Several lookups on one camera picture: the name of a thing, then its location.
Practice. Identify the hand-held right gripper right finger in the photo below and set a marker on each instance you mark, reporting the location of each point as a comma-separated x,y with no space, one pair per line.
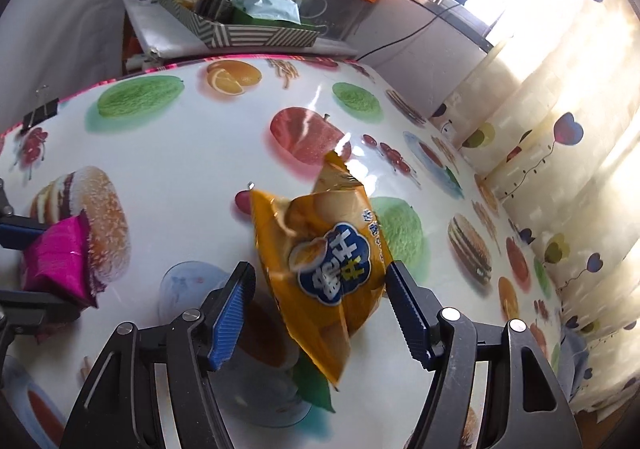
405,314

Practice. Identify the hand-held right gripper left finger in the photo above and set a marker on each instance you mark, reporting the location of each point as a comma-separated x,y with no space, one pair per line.
232,314

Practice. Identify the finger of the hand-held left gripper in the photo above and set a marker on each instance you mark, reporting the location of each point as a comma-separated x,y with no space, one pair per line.
40,309
20,234

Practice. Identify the purple snack packet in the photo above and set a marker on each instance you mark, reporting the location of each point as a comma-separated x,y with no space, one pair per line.
60,259

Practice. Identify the orange chip bag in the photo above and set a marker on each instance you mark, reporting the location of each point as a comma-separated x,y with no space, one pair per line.
320,229

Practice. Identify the black binder clip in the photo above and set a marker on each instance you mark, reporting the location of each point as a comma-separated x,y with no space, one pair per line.
42,109

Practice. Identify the blue cloth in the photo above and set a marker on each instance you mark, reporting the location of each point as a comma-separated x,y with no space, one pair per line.
570,359

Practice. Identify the food print tablecloth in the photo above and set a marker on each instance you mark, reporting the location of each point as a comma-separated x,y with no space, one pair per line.
175,139

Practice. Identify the cream heart print curtain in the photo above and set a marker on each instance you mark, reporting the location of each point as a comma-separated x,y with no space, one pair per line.
575,179

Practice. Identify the striped cardboard tray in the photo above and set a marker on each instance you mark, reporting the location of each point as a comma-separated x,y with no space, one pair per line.
250,36

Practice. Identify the clear jar dark contents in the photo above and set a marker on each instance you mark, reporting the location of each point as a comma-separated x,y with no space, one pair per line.
217,4

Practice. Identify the teal face mask pack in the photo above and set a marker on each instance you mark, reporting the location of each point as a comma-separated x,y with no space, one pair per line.
270,9

